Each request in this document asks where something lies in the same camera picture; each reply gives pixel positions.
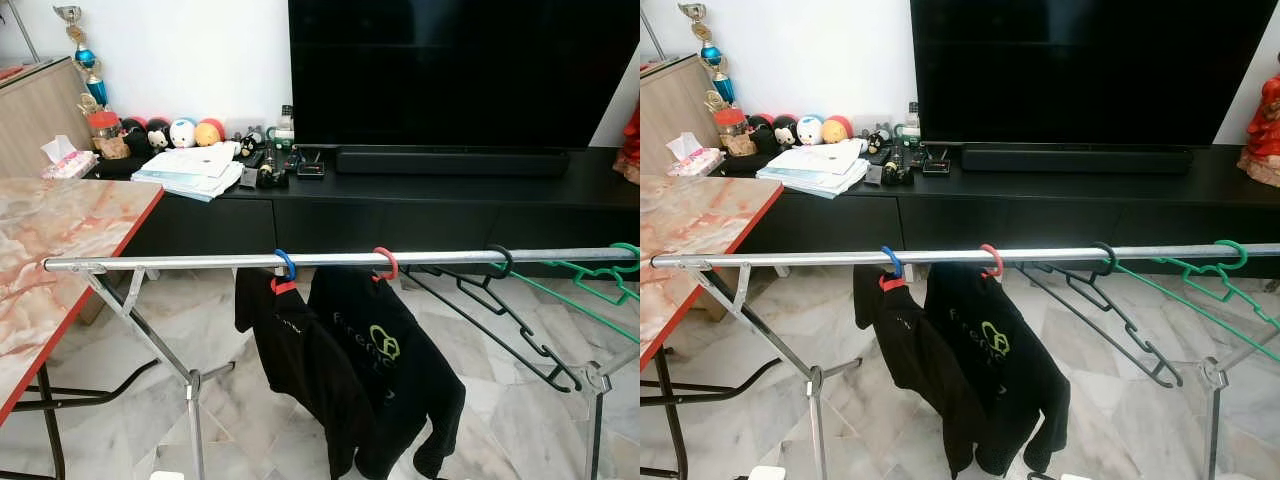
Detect black soundbar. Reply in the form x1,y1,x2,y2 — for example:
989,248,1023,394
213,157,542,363
960,147,1194,175
336,148,571,178

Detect red hanger with blue hook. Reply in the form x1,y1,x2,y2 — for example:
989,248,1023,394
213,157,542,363
878,245,906,293
270,248,299,296

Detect black television console cabinet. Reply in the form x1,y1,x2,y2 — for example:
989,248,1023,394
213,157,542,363
715,145,1280,279
85,148,641,283

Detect green plastic hanger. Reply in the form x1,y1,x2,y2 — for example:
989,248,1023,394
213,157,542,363
1115,240,1280,363
490,242,641,344

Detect gold and blue trophy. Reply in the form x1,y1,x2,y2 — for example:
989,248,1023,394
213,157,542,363
678,3,738,111
53,5,111,113

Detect light wooden sideboard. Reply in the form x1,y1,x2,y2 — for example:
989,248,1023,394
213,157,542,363
0,57,96,179
640,55,723,178

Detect red laughing Buddha statue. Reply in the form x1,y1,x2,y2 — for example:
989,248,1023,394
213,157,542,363
1237,55,1280,188
613,100,641,184

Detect silver metal clothes rack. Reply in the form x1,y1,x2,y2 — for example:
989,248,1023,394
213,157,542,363
650,243,1280,480
43,245,641,480

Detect stack of white papers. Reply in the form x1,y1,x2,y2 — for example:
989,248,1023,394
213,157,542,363
132,143,246,203
757,140,869,199

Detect black shirt green logo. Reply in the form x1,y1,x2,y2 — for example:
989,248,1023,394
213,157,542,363
308,265,467,480
925,260,1071,477

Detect black flat screen television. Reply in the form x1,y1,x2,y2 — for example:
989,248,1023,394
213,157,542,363
910,0,1280,148
288,0,641,149

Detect pink tissue pack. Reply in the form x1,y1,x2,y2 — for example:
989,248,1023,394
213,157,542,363
665,132,726,178
40,135,99,181

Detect black shirt white lettering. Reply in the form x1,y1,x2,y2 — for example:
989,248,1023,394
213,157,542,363
235,265,351,479
853,262,986,476

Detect marble pattern folding table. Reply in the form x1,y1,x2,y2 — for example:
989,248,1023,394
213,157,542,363
640,175,786,480
0,177,166,480

